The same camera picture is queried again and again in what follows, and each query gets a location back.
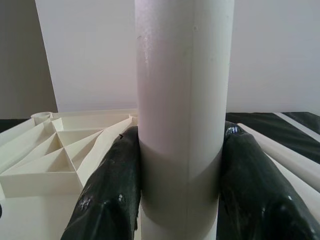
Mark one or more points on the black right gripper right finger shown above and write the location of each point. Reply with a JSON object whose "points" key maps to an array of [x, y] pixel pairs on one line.
{"points": [[250, 200]]}

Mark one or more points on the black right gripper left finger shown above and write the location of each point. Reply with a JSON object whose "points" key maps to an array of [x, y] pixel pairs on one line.
{"points": [[110, 195]]}

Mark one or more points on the white plastic children table top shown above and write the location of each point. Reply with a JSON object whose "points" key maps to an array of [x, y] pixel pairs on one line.
{"points": [[37, 160]]}

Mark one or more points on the white tape strip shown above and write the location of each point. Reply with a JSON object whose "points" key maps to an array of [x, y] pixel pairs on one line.
{"points": [[300, 125]]}

